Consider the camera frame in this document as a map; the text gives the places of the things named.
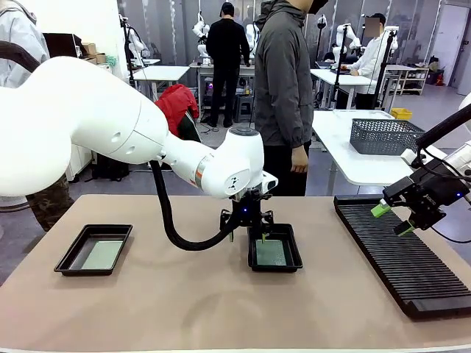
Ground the person in camouflage trousers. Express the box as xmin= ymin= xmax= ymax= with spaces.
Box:
xmin=0 ymin=0 xmax=77 ymax=232

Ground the black monitor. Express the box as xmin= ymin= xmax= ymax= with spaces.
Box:
xmin=42 ymin=32 xmax=84 ymax=60

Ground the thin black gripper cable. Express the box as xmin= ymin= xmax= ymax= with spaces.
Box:
xmin=426 ymin=220 xmax=471 ymax=244

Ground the yellow plastic box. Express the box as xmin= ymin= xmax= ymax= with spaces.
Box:
xmin=389 ymin=107 xmax=414 ymax=121

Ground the person's right forearm grey sleeve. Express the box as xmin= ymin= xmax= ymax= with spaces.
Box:
xmin=290 ymin=106 xmax=314 ymax=148

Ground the grey plastic stool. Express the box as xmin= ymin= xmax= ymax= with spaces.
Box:
xmin=233 ymin=93 xmax=255 ymax=124

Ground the black light stand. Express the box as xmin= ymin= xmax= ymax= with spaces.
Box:
xmin=316 ymin=14 xmax=328 ymax=60

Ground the black slotted board rack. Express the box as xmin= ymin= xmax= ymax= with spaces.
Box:
xmin=333 ymin=195 xmax=471 ymax=320

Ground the black plastic ESD tray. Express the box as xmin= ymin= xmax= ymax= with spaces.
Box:
xmin=53 ymin=224 xmax=134 ymax=277
xmin=246 ymin=223 xmax=304 ymax=273

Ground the person in white shirt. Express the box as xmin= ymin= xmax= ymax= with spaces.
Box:
xmin=345 ymin=13 xmax=394 ymax=110

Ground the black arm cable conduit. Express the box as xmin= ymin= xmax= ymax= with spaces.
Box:
xmin=415 ymin=103 xmax=471 ymax=148
xmin=0 ymin=40 xmax=236 ymax=252

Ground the large white table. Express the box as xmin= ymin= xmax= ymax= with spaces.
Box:
xmin=311 ymin=109 xmax=471 ymax=196

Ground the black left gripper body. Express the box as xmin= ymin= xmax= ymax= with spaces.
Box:
xmin=230 ymin=187 xmax=264 ymax=227

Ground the dark green jacket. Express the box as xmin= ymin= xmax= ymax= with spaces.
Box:
xmin=177 ymin=110 xmax=202 ymax=143

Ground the white desk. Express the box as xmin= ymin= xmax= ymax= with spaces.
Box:
xmin=132 ymin=65 xmax=191 ymax=111
xmin=311 ymin=68 xmax=380 ymax=111

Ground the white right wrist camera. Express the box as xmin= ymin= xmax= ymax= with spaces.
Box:
xmin=400 ymin=148 xmax=420 ymax=165

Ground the person in black clothes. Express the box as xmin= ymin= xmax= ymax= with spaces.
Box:
xmin=205 ymin=1 xmax=251 ymax=129

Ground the black backpack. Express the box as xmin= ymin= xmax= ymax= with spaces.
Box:
xmin=91 ymin=154 xmax=130 ymax=183

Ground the black tripod pole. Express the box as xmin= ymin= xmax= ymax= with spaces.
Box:
xmin=375 ymin=28 xmax=398 ymax=111
xmin=333 ymin=25 xmax=349 ymax=111

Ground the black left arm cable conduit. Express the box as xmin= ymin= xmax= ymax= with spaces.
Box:
xmin=0 ymin=40 xmax=236 ymax=252

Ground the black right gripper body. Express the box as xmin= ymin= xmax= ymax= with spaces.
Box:
xmin=410 ymin=160 xmax=463 ymax=210

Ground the white storage shelf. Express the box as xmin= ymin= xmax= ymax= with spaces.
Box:
xmin=399 ymin=65 xmax=430 ymax=96

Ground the person in grey jacket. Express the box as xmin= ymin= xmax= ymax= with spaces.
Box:
xmin=253 ymin=0 xmax=328 ymax=197

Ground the person's right hand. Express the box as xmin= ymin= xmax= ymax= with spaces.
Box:
xmin=290 ymin=145 xmax=309 ymax=174

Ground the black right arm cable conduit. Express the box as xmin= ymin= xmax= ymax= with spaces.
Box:
xmin=415 ymin=103 xmax=471 ymax=148

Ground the grey plastic mesh basket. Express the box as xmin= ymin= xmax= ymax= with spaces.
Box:
xmin=349 ymin=118 xmax=427 ymax=155

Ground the metal workbench with equipment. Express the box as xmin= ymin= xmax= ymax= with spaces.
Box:
xmin=189 ymin=60 xmax=258 ymax=122

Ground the white cabinet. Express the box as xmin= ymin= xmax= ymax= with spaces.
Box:
xmin=68 ymin=145 xmax=97 ymax=183

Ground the green circuit board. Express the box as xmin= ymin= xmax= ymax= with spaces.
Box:
xmin=79 ymin=240 xmax=125 ymax=270
xmin=255 ymin=238 xmax=288 ymax=266

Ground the red jacket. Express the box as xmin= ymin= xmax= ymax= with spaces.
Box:
xmin=154 ymin=83 xmax=200 ymax=139

